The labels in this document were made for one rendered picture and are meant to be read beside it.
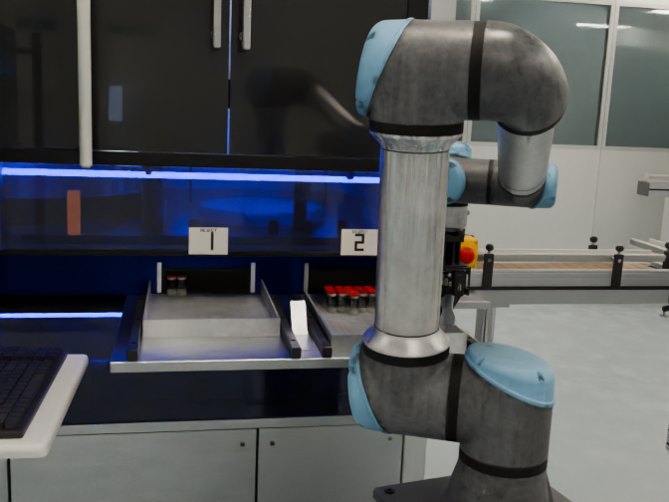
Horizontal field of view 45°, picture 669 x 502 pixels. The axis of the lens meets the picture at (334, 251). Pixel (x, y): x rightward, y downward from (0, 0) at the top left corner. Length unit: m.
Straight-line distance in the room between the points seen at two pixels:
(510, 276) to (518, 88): 1.18
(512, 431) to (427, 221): 0.28
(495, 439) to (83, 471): 1.14
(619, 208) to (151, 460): 6.00
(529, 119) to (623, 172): 6.44
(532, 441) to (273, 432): 0.97
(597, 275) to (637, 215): 5.37
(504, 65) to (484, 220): 6.00
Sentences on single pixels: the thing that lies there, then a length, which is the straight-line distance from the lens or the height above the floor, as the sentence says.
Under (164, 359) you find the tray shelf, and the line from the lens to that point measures 1.44.
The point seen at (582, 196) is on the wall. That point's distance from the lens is 7.26.
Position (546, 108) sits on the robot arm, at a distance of 0.99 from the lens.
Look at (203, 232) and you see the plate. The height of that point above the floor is 1.04.
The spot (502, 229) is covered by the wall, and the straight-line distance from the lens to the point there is 6.99.
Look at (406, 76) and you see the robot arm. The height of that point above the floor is 1.36.
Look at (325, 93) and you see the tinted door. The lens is 1.79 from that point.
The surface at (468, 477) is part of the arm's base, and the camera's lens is 1.09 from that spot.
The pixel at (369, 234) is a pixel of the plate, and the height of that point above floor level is 1.04.
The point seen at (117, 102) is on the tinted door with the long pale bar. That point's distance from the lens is 1.77.
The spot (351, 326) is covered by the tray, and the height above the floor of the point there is 0.88.
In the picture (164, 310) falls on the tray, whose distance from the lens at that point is 1.74.
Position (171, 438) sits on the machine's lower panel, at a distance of 1.92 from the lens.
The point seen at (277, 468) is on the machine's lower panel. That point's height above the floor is 0.48.
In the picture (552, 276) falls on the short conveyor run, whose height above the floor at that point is 0.92.
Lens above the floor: 1.33
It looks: 11 degrees down
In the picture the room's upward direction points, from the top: 2 degrees clockwise
